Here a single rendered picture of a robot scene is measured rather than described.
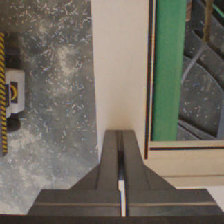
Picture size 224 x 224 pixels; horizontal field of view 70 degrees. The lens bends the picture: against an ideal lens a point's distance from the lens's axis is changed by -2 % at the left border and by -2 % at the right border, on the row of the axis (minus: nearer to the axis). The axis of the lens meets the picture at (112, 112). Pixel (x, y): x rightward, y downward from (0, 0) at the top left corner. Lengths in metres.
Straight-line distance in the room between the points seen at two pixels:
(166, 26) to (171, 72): 0.05
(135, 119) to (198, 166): 0.12
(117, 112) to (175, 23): 0.13
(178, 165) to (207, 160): 0.05
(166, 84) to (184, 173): 0.11
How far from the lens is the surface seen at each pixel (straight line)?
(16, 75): 1.11
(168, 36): 0.23
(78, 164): 1.33
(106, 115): 0.15
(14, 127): 1.22
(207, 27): 0.94
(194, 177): 0.22
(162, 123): 0.24
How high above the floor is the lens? 1.08
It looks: 74 degrees down
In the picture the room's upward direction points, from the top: 175 degrees counter-clockwise
